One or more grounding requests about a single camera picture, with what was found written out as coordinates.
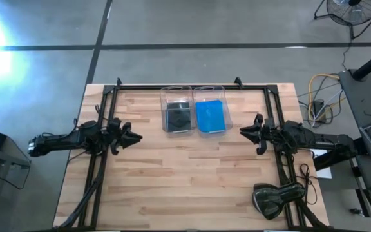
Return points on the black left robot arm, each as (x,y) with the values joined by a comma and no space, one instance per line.
(60,141)

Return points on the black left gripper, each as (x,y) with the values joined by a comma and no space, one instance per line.
(116,135)

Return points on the black glossy camera housing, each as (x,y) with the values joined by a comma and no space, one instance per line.
(275,199)

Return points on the black aluminium table frame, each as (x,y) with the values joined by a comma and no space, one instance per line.
(185,87)

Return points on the black floor fan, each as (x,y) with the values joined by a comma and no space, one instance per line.
(353,13)

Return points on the black power brick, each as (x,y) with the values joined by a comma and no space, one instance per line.
(319,111)

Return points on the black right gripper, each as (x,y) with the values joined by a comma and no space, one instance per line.
(263,135)

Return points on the grey side desk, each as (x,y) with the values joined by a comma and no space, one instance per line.
(362,96)

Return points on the clear plastic bin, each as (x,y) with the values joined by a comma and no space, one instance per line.
(229,116)
(163,112)

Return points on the black desk support beam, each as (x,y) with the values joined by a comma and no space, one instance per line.
(333,161)

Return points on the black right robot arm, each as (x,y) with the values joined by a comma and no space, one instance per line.
(301,137)

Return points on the white paper sheet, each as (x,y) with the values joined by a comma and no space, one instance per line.
(325,172)

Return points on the small black floor object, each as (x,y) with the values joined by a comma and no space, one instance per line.
(357,211)

